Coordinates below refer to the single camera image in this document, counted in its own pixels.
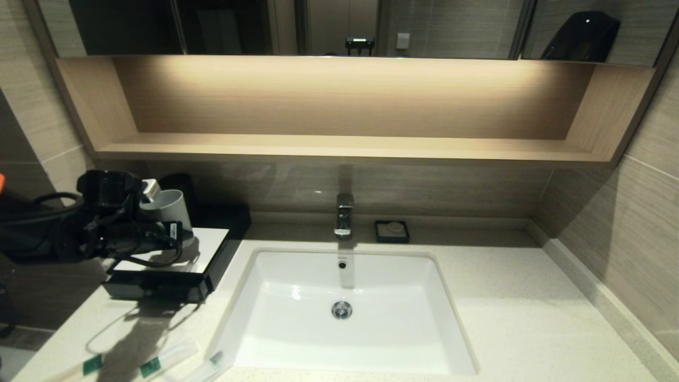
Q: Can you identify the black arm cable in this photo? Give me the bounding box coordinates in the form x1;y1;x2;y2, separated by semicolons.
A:
31;192;86;221

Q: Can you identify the wrapped toothbrush with green label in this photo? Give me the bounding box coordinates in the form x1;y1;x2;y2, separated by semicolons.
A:
114;340;200;382
45;345;140;382

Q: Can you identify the wooden wall shelf niche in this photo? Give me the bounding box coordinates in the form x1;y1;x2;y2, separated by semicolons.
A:
56;55;657;169

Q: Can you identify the black amenity box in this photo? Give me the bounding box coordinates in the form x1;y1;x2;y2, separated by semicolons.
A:
102;206;253;304

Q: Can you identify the small item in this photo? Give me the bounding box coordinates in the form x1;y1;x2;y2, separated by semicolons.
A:
178;350;227;382

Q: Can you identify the wall mirror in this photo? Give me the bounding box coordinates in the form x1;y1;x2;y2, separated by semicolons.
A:
40;0;679;67

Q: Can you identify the black square soap dish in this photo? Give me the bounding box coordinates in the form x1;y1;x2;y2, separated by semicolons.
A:
375;221;410;245

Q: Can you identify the chrome sink faucet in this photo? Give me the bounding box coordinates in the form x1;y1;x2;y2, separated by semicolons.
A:
334;193;355;238

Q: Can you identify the grey plastic cup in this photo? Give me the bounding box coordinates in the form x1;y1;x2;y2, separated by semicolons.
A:
139;189;195;248

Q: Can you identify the black glossy wall dispenser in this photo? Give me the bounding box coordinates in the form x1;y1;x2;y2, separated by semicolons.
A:
541;12;621;62

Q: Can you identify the white ceramic sink basin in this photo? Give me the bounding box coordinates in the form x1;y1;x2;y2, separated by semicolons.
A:
212;248;478;376

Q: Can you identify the white square plate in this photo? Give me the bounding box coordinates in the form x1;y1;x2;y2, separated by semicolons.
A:
114;228;230;275

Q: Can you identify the black tumbler cup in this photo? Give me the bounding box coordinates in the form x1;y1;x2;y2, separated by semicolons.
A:
159;173;198;214

